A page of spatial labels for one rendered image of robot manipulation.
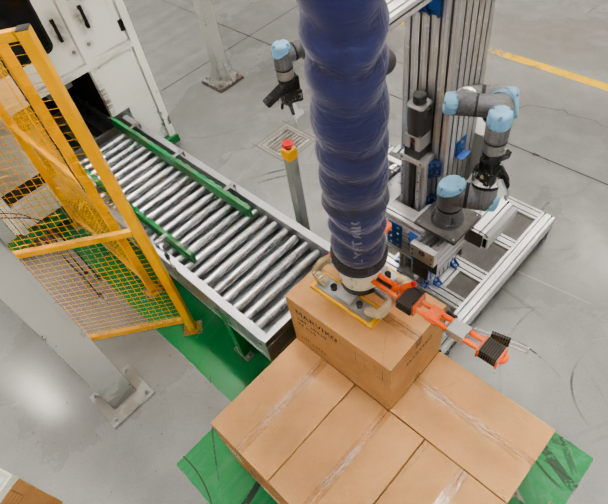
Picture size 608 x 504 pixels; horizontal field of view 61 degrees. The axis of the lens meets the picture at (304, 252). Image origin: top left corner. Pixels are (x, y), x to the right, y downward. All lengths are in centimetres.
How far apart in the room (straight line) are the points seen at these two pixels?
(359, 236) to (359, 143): 44
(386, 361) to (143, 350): 191
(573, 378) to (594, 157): 191
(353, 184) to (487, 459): 139
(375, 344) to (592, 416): 148
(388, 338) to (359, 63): 124
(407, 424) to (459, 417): 23
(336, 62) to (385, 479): 173
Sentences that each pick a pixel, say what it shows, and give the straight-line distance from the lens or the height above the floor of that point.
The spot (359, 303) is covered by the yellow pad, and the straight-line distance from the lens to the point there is 215.
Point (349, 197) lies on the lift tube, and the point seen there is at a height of 171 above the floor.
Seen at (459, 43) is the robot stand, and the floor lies 181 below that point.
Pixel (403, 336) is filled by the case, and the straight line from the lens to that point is 225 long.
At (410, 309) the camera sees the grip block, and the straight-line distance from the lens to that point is 202.
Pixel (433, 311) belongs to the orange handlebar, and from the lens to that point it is 203.
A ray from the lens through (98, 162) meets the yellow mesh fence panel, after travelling 252.
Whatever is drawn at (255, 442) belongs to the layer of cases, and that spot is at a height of 54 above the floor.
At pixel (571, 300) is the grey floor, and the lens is 366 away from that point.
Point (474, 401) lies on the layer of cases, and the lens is 260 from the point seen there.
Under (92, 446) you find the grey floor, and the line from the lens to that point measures 348.
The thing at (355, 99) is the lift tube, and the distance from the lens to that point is 144.
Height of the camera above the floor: 291
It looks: 51 degrees down
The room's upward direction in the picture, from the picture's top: 11 degrees counter-clockwise
